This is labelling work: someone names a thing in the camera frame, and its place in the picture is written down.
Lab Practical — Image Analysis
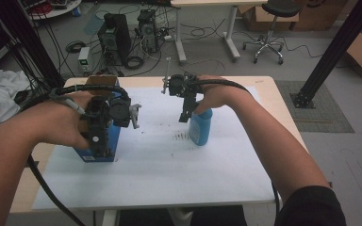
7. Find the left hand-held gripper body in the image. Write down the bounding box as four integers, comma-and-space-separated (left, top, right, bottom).
81, 92, 142, 135

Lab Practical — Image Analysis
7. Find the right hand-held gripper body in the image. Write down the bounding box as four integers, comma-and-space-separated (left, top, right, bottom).
161, 56, 206, 106

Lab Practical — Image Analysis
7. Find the blue cardboard box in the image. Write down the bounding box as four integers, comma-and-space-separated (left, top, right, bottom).
74, 74, 123, 164

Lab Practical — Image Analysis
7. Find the blue plastic bottle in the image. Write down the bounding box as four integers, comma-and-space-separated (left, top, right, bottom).
189, 107, 214, 147

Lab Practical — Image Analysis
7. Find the person's right hand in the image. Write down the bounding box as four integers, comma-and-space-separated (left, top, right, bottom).
193, 73, 248, 116

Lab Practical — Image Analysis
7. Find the person's left hand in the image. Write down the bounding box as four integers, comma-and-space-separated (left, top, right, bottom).
39, 91, 94, 151

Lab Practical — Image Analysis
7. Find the white power supply unit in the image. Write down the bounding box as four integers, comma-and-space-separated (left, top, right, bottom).
77, 46, 91, 75

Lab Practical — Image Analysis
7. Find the small black computer tower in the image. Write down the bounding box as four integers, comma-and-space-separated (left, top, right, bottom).
137, 8, 160, 55

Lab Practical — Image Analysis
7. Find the large black computer tower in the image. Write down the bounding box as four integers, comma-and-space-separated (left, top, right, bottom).
97, 12, 133, 68

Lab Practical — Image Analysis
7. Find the white table leg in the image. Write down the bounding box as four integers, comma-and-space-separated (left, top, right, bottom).
101, 209, 121, 226

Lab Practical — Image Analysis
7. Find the white-legged desk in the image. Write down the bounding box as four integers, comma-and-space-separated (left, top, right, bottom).
170, 0, 269, 64

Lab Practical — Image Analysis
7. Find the light wooden table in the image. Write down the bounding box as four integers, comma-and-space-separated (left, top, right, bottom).
8, 75, 309, 215

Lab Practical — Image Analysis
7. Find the round white table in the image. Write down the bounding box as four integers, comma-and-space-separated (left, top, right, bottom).
27, 0, 83, 21

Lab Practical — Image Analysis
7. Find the black swivel stool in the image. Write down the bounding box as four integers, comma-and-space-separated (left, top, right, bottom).
242, 0, 302, 66

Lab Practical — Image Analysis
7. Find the grey floor mat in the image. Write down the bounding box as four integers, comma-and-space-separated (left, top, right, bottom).
274, 80, 356, 134

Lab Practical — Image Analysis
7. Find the person's black sleeve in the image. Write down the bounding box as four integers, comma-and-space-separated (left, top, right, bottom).
274, 186, 348, 226

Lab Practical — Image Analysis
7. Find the thick black left gripper cable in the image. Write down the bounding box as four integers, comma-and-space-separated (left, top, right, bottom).
13, 84, 130, 226

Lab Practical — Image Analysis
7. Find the thick black gripper cable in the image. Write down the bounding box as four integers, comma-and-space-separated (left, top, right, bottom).
196, 78, 281, 218
13, 84, 130, 226

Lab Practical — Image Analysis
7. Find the grey cable plug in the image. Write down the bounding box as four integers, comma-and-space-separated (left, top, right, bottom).
63, 95, 87, 116

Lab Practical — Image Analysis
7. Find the thick black right gripper cable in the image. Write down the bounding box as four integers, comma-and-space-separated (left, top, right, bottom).
196, 78, 281, 218

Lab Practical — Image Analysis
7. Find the coiled black cable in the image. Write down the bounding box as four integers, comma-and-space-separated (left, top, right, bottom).
124, 56, 145, 71
65, 40, 88, 54

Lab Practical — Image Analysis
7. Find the black frame with cables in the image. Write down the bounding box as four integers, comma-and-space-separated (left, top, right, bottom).
0, 0, 66, 89

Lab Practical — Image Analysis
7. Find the black aluminium post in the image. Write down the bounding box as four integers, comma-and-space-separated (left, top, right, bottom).
290, 0, 362, 109

